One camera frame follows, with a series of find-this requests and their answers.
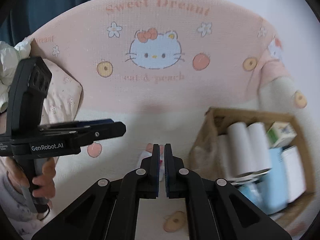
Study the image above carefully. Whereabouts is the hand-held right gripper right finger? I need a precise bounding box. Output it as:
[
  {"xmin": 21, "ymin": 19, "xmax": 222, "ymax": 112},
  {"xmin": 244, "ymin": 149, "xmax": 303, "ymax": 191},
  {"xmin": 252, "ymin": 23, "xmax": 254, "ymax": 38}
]
[{"xmin": 164, "ymin": 143, "xmax": 293, "ymax": 240}]

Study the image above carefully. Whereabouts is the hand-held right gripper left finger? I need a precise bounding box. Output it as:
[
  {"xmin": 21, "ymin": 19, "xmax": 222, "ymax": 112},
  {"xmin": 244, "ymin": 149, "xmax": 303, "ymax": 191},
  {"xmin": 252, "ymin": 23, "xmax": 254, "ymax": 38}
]
[{"xmin": 31, "ymin": 144, "xmax": 160, "ymax": 240}]

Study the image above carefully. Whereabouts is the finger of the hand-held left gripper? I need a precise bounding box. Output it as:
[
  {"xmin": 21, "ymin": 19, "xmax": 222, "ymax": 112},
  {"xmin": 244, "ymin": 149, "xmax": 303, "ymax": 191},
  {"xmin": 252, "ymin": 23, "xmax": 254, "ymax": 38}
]
[
  {"xmin": 39, "ymin": 121, "xmax": 126, "ymax": 146},
  {"xmin": 38, "ymin": 118, "xmax": 116, "ymax": 131}
]

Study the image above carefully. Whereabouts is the white pouch with red label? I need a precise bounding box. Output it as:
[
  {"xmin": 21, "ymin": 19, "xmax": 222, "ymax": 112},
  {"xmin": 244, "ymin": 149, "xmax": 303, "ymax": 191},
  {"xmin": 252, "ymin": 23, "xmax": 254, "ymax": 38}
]
[{"xmin": 136, "ymin": 149, "xmax": 166, "ymax": 180}]

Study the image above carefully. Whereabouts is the cardboard box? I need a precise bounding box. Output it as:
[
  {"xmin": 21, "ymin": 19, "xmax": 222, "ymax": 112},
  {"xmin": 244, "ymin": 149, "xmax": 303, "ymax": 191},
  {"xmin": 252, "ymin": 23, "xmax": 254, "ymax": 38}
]
[{"xmin": 189, "ymin": 107, "xmax": 316, "ymax": 228}]

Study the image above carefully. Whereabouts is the white paper roll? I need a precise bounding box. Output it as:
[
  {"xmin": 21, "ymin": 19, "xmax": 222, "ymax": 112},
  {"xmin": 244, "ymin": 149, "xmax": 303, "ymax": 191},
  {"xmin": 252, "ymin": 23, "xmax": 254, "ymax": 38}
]
[
  {"xmin": 217, "ymin": 134, "xmax": 232, "ymax": 179},
  {"xmin": 247, "ymin": 122, "xmax": 273, "ymax": 175},
  {"xmin": 226, "ymin": 122, "xmax": 253, "ymax": 178}
]

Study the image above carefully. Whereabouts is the person's left forearm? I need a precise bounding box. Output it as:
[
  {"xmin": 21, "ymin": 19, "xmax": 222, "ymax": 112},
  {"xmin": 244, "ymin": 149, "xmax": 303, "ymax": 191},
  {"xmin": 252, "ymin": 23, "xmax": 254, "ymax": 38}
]
[{"xmin": 0, "ymin": 171, "xmax": 38, "ymax": 233}]

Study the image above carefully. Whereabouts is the person's left hand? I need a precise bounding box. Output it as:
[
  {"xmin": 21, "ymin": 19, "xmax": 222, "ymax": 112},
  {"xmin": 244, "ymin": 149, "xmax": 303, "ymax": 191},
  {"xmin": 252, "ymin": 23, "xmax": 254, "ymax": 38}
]
[{"xmin": 6, "ymin": 158, "xmax": 57, "ymax": 220}]

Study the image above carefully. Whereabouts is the pink printed pillow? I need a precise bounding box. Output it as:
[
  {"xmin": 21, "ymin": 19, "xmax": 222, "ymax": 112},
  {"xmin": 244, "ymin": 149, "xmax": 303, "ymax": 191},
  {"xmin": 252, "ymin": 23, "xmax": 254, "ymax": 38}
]
[{"xmin": 40, "ymin": 59, "xmax": 84, "ymax": 132}]

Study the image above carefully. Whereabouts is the white plastic bag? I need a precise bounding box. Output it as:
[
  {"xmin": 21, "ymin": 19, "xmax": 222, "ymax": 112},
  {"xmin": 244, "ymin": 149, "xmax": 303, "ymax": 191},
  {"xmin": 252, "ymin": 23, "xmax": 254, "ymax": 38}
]
[{"xmin": 0, "ymin": 36, "xmax": 33, "ymax": 113}]

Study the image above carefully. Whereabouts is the pink cat printed blanket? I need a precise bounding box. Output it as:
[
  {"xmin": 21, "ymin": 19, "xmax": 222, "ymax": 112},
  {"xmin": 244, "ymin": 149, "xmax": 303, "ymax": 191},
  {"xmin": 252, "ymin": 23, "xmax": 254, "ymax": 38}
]
[{"xmin": 5, "ymin": 0, "xmax": 312, "ymax": 240}]

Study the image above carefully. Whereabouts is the dark teal cloth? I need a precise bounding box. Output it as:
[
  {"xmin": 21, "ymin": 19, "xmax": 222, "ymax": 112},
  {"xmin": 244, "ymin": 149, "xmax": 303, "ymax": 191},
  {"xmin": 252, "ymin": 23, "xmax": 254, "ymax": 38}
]
[{"xmin": 5, "ymin": 0, "xmax": 120, "ymax": 47}]

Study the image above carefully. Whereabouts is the light blue pack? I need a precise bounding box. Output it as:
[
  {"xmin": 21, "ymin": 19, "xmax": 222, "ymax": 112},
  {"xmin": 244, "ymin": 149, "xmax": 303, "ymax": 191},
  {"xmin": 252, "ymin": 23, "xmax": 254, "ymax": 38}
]
[{"xmin": 260, "ymin": 147, "xmax": 288, "ymax": 215}]

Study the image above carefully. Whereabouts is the green and white carton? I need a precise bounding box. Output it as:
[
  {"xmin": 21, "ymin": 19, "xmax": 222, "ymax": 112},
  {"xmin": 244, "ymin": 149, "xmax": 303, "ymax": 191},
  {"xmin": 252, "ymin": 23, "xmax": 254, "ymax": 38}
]
[{"xmin": 266, "ymin": 122, "xmax": 298, "ymax": 149}]

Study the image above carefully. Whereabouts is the white bottle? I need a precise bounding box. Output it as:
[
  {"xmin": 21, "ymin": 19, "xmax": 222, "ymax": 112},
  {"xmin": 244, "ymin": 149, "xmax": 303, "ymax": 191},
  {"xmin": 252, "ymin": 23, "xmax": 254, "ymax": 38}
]
[{"xmin": 282, "ymin": 145, "xmax": 307, "ymax": 203}]

